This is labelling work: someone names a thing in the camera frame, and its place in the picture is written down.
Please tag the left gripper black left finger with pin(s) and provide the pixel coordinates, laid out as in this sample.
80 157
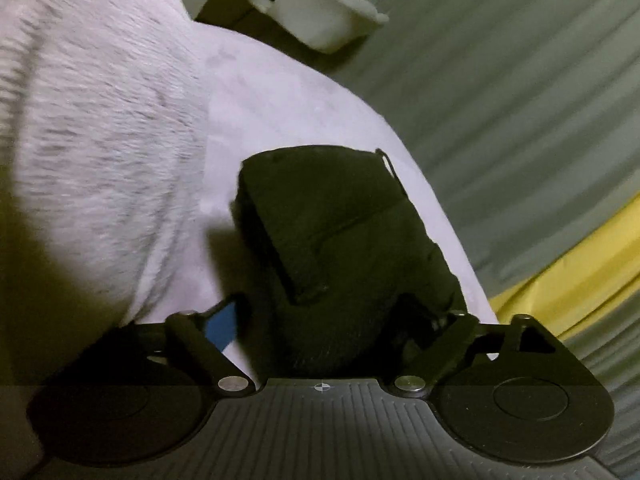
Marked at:
196 341

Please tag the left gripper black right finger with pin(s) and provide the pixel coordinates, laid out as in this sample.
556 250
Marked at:
429 357

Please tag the black pants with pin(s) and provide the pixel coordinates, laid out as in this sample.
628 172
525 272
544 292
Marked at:
342 273

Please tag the yellow curtain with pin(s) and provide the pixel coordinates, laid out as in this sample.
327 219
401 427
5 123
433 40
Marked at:
583 285

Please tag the grey-green curtain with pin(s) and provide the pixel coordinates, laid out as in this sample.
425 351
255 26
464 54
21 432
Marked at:
524 116

